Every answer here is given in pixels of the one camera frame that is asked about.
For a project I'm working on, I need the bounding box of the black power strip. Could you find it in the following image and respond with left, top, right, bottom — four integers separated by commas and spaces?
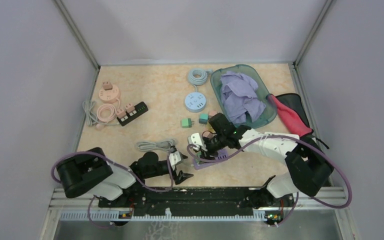
116, 101, 149, 126

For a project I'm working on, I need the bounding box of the teal plastic basin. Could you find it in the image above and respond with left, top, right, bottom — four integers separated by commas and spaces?
210, 64, 277, 129

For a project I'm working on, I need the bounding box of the purple power strip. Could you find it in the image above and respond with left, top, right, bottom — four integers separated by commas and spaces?
192, 149, 229, 170

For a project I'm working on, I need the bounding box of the blue round power socket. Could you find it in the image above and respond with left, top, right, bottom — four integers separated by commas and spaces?
184, 92, 207, 113

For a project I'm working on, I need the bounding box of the pink round power socket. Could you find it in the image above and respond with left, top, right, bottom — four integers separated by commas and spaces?
98, 85, 121, 104

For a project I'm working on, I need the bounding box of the grey cable bundle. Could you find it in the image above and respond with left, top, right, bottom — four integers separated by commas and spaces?
82, 99, 120, 127

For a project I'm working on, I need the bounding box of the red and black bag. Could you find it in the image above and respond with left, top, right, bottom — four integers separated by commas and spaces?
266, 93, 329, 149

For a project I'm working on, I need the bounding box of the lavender cloth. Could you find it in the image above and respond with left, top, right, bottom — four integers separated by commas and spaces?
220, 71, 266, 124

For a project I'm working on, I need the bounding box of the green plug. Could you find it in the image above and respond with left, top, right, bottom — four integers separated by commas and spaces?
180, 118, 194, 129

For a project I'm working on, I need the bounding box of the teal USB charger plug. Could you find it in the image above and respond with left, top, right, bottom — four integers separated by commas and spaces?
198, 113, 209, 125

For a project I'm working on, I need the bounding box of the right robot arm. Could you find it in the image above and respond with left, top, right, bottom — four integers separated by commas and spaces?
189, 113, 334, 206

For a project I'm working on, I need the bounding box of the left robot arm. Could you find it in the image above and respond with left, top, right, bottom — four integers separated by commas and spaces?
51, 146, 193, 207

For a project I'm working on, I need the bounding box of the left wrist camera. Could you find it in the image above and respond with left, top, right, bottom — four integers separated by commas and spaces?
168, 151, 184, 169

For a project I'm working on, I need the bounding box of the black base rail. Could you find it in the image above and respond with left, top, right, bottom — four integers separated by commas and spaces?
98, 187, 294, 217

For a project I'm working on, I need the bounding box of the pink coiled cable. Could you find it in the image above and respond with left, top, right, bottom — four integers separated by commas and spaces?
95, 103, 117, 131

